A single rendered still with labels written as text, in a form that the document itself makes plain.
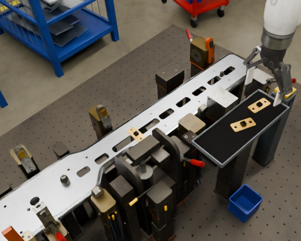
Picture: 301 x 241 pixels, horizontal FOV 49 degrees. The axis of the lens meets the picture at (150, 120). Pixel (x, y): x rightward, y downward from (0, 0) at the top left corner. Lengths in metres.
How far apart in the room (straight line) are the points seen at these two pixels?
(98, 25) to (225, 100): 2.45
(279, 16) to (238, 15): 3.04
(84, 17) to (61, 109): 1.95
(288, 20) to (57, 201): 0.96
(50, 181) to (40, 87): 2.05
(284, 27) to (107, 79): 1.32
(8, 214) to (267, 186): 1.09
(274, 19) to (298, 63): 2.46
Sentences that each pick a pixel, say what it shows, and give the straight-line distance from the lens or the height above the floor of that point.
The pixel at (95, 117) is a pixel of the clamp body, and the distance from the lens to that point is 1.41.
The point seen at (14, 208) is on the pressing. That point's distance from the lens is 1.32.
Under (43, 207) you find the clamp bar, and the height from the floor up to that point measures 1.21.
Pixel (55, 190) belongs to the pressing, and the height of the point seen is 1.00.
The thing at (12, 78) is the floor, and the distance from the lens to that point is 3.53.
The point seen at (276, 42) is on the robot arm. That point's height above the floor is 1.47.
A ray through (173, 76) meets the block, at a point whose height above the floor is 1.03.
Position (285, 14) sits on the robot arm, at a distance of 1.00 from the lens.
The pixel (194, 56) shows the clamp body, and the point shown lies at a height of 0.99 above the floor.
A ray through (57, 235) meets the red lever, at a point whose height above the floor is 1.13.
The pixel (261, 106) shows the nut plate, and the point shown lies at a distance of 1.29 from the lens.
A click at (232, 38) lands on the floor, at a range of 3.65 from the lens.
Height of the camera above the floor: 2.07
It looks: 48 degrees down
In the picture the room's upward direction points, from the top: 5 degrees counter-clockwise
